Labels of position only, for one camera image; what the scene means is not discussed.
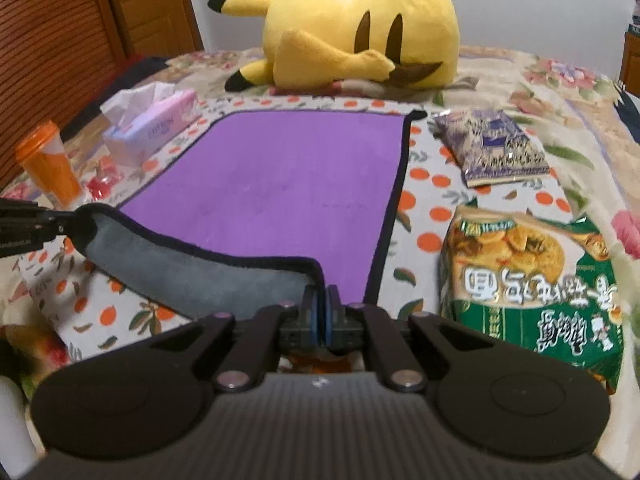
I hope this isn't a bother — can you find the purple and grey towel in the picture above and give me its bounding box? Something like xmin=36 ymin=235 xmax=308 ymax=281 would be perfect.
xmin=73 ymin=110 xmax=414 ymax=318

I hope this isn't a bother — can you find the pink tissue box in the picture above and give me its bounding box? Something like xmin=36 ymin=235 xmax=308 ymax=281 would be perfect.
xmin=100 ymin=82 xmax=201 ymax=168

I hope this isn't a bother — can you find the purple snack packet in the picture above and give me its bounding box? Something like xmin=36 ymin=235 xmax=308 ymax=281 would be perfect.
xmin=433 ymin=110 xmax=550 ymax=188

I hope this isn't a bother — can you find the floral bed sheet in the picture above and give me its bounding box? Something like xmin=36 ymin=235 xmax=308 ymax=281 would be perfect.
xmin=1 ymin=47 xmax=639 ymax=478

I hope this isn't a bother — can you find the yellow Pikachu plush toy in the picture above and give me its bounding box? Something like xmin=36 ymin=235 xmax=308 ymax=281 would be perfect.
xmin=207 ymin=0 xmax=460 ymax=92

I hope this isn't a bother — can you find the green instant noodle pack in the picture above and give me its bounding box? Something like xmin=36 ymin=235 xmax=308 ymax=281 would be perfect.
xmin=439 ymin=205 xmax=624 ymax=393

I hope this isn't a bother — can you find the red candy wrapper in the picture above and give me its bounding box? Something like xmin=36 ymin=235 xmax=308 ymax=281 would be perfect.
xmin=87 ymin=156 xmax=124 ymax=200

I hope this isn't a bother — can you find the wooden louvered door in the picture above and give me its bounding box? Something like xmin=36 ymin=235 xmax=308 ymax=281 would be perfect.
xmin=1 ymin=0 xmax=203 ymax=184

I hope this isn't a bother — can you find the wooden sideboard cabinet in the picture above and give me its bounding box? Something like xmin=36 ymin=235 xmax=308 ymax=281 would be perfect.
xmin=620 ymin=32 xmax=640 ymax=98

